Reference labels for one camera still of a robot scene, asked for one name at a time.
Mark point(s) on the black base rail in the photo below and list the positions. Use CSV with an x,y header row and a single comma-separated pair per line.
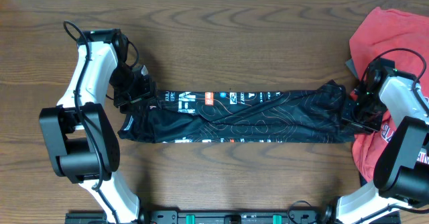
x,y
174,217

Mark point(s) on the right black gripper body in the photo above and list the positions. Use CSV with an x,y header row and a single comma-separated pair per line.
x,y
366,113

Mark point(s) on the black orange-patterned jersey shirt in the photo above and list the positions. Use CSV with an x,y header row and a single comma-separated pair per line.
x,y
307,116

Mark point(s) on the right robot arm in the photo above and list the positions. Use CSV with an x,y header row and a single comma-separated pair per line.
x,y
400,181

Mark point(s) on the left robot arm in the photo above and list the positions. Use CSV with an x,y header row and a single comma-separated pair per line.
x,y
80,140

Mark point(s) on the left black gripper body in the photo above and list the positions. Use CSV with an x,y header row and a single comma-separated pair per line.
x,y
131,90

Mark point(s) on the dark garment under red shirt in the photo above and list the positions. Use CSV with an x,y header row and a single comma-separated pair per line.
x,y
351,66

